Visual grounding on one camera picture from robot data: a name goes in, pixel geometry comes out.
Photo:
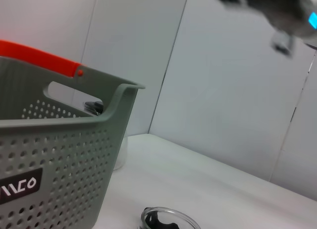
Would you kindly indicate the glass pitcher with black lid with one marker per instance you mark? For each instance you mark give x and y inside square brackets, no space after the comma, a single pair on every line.
[93,106]

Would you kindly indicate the grey perforated plastic storage bin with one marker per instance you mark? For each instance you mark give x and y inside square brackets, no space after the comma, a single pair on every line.
[74,152]

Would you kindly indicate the right wrist metal plug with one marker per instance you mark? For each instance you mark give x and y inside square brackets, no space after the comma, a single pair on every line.
[282,44]

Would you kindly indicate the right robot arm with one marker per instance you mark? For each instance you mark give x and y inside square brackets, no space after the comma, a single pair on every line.
[284,13]

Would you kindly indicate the glass teacup with black base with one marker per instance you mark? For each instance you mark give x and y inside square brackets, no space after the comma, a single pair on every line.
[158,221]

